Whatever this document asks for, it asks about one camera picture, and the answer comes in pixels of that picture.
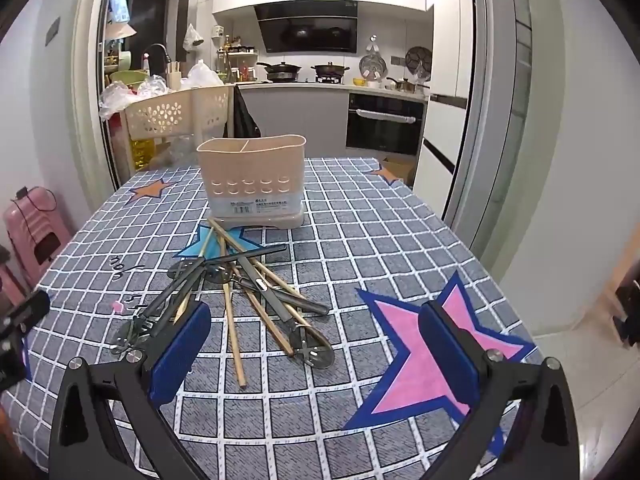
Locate tall pink plastic stool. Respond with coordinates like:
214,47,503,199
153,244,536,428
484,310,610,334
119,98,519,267
2,186,73,281

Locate black wok with lid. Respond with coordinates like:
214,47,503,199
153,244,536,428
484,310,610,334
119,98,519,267
311,61,351,82
256,61,304,82

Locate steel pot with handle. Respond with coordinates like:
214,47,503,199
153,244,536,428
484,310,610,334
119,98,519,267
386,76,430,95

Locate black built-in oven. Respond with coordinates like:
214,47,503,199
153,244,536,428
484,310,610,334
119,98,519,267
345,92,426,157

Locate beige plastic utensil holder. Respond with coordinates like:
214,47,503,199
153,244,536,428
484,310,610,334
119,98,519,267
196,133,307,230

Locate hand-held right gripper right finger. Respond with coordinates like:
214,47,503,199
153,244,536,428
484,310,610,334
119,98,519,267
419,301,583,480

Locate white plastic bag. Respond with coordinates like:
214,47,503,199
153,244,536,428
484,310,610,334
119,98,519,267
182,60,226,90

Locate yellow cooking oil bottle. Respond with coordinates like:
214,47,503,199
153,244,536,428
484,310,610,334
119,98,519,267
131,132,157,171

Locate black kitchen faucet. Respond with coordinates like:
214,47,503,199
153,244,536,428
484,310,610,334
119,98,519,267
141,43,172,78

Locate white refrigerator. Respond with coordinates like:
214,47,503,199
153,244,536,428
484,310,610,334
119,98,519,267
412,0,476,206

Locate white spice rack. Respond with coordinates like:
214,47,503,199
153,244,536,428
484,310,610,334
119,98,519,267
217,35,258,83

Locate round metal steamer rack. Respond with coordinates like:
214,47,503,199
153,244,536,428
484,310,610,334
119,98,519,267
358,54,388,81

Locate cardboard box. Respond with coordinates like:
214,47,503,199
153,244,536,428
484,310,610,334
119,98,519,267
377,156,418,186

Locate black chopstick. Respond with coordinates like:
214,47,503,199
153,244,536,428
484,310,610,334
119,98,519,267
210,245,288,266
135,260,208,326

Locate black hanging garment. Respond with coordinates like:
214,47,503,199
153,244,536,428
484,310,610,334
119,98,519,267
231,85,262,139

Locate hanging clear plastic bag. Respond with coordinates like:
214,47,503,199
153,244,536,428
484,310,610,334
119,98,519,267
182,23,205,52

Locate clear crumpled plastic bags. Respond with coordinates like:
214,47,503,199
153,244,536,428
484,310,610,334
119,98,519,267
98,75,168,121

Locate green plastic basin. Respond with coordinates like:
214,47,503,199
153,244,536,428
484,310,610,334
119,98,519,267
109,70,151,88

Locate beige perforated basket cart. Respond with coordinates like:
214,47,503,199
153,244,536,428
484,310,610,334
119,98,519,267
120,84,236,171

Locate black cable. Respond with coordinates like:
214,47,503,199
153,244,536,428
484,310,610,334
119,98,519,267
12,187,56,261

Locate black range hood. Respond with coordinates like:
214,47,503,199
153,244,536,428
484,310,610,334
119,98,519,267
253,2,359,54

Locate grey checkered star tablecloth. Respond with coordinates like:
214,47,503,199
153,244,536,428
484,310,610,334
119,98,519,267
0,156,546,480

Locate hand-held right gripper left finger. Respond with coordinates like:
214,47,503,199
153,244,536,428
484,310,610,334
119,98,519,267
47,301,213,480

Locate round divided black pan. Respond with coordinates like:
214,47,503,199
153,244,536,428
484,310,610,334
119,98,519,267
404,46,432,76

